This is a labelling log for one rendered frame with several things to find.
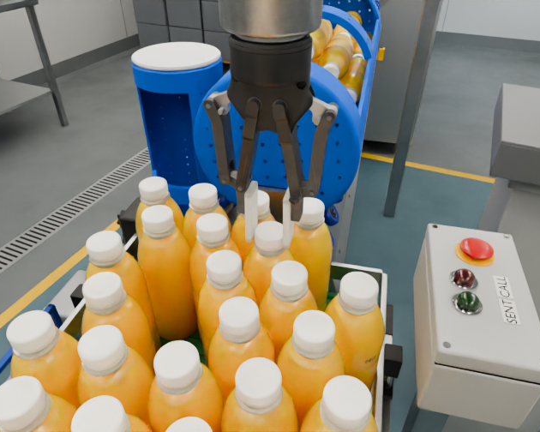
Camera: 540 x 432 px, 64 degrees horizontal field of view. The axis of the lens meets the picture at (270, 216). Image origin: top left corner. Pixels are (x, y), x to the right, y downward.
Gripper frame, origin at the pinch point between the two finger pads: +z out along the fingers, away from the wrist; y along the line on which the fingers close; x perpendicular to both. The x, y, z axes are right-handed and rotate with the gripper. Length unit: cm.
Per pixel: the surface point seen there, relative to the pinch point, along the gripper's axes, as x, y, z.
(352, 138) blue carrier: -23.0, -7.4, 0.1
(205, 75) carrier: -82, 41, 13
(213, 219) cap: -0.6, 7.4, 2.4
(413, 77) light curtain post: -165, -26, 35
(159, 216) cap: 0.4, 14.2, 2.4
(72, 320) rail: 8.6, 25.1, 15.8
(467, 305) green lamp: 6.2, -21.8, 2.7
